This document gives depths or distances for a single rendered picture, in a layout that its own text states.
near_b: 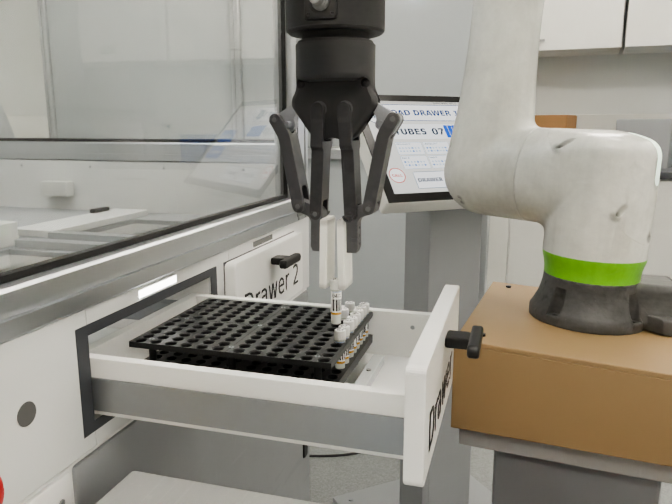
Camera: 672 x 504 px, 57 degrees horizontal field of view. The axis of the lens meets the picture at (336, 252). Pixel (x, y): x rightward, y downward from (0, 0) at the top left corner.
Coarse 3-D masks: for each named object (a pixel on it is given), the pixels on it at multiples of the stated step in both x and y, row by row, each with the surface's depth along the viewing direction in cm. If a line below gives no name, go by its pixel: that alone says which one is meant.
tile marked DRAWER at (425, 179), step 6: (414, 174) 140; (420, 174) 141; (426, 174) 142; (432, 174) 142; (438, 174) 143; (420, 180) 140; (426, 180) 141; (432, 180) 141; (438, 180) 142; (444, 180) 142; (420, 186) 139; (426, 186) 140; (432, 186) 140; (438, 186) 141; (444, 186) 142
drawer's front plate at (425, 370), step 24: (456, 288) 75; (432, 312) 66; (456, 312) 75; (432, 336) 58; (432, 360) 54; (408, 384) 51; (432, 384) 55; (408, 408) 51; (408, 432) 52; (408, 456) 52; (408, 480) 53
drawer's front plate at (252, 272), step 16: (288, 240) 109; (240, 256) 94; (256, 256) 96; (272, 256) 102; (240, 272) 91; (256, 272) 96; (272, 272) 103; (288, 272) 110; (240, 288) 91; (256, 288) 97; (288, 288) 110
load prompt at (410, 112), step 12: (396, 108) 149; (408, 108) 151; (420, 108) 152; (432, 108) 154; (444, 108) 155; (456, 108) 157; (408, 120) 149; (420, 120) 150; (432, 120) 152; (444, 120) 153
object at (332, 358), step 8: (368, 320) 73; (360, 328) 70; (352, 336) 67; (328, 344) 64; (336, 344) 64; (344, 344) 64; (328, 352) 62; (336, 352) 62; (344, 352) 63; (320, 360) 60; (328, 360) 60; (336, 360) 61; (328, 368) 59
